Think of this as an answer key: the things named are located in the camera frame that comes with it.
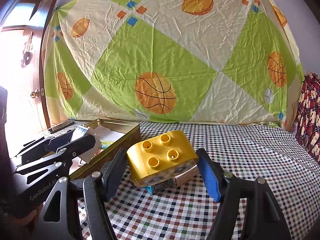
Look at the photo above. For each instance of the blue toy block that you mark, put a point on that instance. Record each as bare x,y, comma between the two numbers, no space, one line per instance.
152,188

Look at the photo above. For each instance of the gold metal tin box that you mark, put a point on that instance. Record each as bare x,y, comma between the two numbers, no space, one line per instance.
130,135

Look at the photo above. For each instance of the green cream ball print sheet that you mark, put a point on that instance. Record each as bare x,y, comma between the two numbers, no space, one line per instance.
175,55

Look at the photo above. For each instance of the checked bed sheet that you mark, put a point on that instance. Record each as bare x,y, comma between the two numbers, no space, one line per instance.
225,142

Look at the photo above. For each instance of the brass door knob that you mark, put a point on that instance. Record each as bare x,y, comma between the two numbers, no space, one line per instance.
35,93

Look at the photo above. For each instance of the white box red label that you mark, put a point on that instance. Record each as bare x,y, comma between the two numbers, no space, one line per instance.
105,132

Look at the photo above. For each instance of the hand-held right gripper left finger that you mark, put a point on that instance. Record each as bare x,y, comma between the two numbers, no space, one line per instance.
113,172

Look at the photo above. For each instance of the red plaid bear print cloth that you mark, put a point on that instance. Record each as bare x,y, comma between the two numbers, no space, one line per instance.
308,110

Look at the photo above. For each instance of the person's left hand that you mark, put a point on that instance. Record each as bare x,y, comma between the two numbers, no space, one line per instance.
30,217

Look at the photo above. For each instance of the wooden door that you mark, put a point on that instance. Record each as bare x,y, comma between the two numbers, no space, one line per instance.
48,55

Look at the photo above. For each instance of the door decoration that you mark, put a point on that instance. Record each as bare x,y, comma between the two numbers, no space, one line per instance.
27,52

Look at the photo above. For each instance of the white toy brick moon print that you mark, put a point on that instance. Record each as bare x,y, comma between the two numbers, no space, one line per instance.
81,132

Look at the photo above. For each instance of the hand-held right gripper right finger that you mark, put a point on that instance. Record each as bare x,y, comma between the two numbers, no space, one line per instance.
210,177

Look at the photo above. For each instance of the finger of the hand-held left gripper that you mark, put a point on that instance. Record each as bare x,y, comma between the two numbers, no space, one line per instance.
80,145
60,140

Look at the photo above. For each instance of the yellow toy brick with face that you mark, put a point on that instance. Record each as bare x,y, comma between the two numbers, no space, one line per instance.
160,150

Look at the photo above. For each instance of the rose gold square case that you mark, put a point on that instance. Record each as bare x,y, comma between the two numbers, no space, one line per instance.
186,176

